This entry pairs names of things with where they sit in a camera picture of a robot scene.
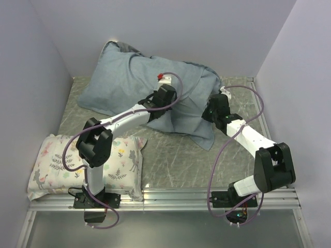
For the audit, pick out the striped blue beige pillowcase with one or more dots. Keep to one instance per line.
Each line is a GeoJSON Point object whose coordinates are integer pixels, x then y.
{"type": "Point", "coordinates": [123, 76]}

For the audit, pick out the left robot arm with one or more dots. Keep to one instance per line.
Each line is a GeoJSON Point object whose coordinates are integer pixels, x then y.
{"type": "Point", "coordinates": [96, 139]}

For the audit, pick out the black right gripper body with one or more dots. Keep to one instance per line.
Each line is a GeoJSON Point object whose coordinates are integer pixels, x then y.
{"type": "Point", "coordinates": [209, 114]}

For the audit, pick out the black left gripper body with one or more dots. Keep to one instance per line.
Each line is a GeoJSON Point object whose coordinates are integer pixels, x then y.
{"type": "Point", "coordinates": [168, 104]}

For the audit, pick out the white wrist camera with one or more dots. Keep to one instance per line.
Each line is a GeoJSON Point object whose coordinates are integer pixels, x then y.
{"type": "Point", "coordinates": [163, 79]}
{"type": "Point", "coordinates": [225, 92]}

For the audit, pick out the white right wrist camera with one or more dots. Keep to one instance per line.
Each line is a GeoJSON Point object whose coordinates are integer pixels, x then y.
{"type": "Point", "coordinates": [225, 92]}

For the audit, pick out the aluminium front rail frame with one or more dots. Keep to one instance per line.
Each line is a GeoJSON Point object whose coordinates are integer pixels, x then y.
{"type": "Point", "coordinates": [167, 218]}

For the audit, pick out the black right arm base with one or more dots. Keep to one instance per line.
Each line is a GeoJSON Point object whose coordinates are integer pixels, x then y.
{"type": "Point", "coordinates": [226, 199]}

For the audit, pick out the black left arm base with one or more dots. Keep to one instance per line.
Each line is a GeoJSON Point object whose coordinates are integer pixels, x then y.
{"type": "Point", "coordinates": [95, 206]}

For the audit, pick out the floral deer print pillow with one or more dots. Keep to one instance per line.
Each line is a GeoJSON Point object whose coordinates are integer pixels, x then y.
{"type": "Point", "coordinates": [55, 171]}

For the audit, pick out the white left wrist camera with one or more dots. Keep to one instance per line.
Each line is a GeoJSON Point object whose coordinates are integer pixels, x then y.
{"type": "Point", "coordinates": [163, 79]}

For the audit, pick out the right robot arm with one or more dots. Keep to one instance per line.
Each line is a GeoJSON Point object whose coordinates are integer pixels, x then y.
{"type": "Point", "coordinates": [273, 164]}

